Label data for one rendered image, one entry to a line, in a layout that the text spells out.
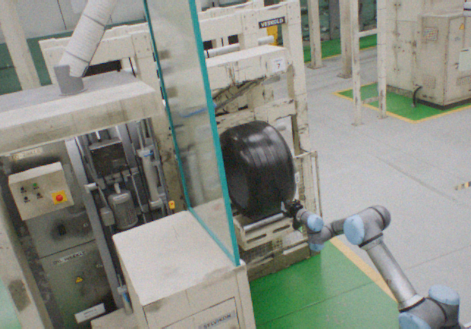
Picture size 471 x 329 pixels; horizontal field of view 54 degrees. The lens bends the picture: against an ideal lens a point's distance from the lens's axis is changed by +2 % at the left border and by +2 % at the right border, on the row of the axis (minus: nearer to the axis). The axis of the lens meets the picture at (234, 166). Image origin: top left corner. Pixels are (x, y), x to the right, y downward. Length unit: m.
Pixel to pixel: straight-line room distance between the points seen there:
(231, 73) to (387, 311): 1.91
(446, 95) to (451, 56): 0.52
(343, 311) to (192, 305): 1.82
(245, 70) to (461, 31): 4.55
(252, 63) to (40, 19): 8.84
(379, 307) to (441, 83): 4.13
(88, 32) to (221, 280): 1.39
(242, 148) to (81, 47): 0.95
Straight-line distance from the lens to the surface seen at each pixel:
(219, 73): 2.66
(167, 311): 1.73
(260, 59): 2.76
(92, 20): 2.47
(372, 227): 2.01
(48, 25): 11.27
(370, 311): 3.42
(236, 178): 2.94
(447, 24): 6.74
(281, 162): 2.47
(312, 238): 2.34
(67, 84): 2.49
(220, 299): 1.78
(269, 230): 2.69
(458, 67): 7.00
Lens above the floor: 2.29
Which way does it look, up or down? 24 degrees down
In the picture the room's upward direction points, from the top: 9 degrees counter-clockwise
